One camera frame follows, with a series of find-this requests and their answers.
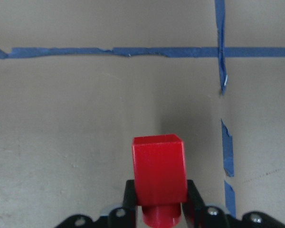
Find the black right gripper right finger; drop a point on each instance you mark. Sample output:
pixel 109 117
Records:
pixel 193 207

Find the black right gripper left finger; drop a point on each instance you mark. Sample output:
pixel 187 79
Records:
pixel 130 204

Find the red small block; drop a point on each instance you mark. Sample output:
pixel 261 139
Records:
pixel 160 178

